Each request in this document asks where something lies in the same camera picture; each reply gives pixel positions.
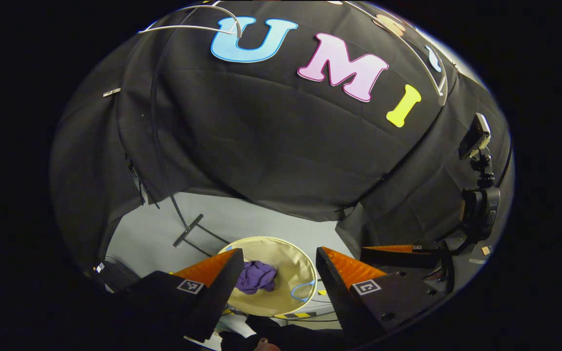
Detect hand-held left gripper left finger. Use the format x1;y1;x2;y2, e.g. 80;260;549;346
115;248;245;343

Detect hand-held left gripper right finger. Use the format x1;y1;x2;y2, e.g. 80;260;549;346
316;246;450;346

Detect purple ribbed jacket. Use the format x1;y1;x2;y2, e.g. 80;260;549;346
235;260;278;295

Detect beige laundry hamper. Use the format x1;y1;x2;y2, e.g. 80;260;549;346
218;236;319;318

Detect black clothes rack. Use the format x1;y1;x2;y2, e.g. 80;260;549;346
149;29;233;257

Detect white hanger with tag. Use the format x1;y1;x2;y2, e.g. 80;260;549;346
344;1;450;106

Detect empty white clothes hanger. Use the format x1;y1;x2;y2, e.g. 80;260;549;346
137;5;243;39

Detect black box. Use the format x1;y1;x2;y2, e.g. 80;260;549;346
92;257;140;293

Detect black backdrop cloth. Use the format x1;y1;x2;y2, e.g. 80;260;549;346
49;0;513;273

